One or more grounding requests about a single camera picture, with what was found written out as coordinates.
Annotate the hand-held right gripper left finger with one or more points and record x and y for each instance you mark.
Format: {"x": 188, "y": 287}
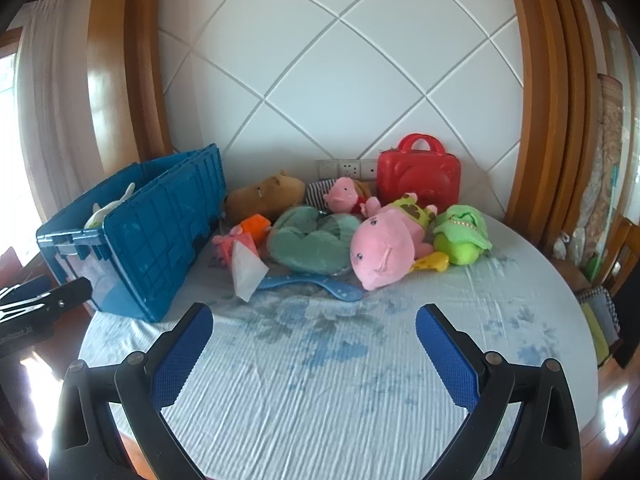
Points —
{"x": 182, "y": 355}

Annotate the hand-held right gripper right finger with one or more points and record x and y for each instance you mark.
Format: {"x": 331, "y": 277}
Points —
{"x": 445, "y": 355}

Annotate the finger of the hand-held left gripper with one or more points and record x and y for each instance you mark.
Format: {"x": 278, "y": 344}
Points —
{"x": 70, "y": 294}

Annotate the blue plastic crate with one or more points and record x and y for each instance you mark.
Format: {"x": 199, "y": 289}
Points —
{"x": 150, "y": 240}

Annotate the green plush toy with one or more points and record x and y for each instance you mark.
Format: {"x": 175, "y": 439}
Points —
{"x": 460, "y": 247}

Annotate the big pink plush toy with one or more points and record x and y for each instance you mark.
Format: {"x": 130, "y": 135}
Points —
{"x": 382, "y": 250}

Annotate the round desktop with floral cloth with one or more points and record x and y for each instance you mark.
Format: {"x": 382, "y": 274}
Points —
{"x": 320, "y": 385}

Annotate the white plush toy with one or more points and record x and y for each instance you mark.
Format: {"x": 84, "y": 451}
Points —
{"x": 100, "y": 215}

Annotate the pink tissue packet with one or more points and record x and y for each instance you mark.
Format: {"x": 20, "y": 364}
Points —
{"x": 245, "y": 272}

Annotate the blue plastic tongs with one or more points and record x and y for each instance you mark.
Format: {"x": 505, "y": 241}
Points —
{"x": 295, "y": 281}

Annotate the pink pig plush orange dress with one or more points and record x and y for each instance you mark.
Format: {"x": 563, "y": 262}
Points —
{"x": 252, "y": 227}

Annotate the yellow-green folded cloth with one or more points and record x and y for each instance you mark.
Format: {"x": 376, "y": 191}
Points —
{"x": 597, "y": 335}

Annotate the green heart cushion in plastic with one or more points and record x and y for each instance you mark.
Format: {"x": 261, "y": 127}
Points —
{"x": 300, "y": 250}

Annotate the checkered cloth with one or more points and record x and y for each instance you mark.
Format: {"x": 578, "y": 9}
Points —
{"x": 602, "y": 302}

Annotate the brown capybara plush striped shirt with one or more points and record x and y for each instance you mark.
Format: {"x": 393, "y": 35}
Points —
{"x": 265, "y": 192}

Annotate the red toy suitcase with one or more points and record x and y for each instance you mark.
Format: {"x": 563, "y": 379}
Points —
{"x": 415, "y": 175}

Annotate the white curtain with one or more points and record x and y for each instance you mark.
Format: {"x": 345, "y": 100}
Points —
{"x": 50, "y": 110}

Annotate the pink pig plush red dress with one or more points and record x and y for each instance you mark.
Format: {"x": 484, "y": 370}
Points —
{"x": 340, "y": 195}

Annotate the wooden chair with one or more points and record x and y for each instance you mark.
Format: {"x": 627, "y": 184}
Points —
{"x": 622, "y": 255}

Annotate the white wall jack plate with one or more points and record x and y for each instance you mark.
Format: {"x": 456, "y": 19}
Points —
{"x": 369, "y": 168}

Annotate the white wall power socket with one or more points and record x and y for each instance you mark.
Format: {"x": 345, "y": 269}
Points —
{"x": 349, "y": 168}

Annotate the white wall light switch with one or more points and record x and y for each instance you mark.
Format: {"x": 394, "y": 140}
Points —
{"x": 327, "y": 169}

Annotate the wooden wall trim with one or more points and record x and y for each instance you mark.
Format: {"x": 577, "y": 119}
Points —
{"x": 545, "y": 110}
{"x": 135, "y": 60}

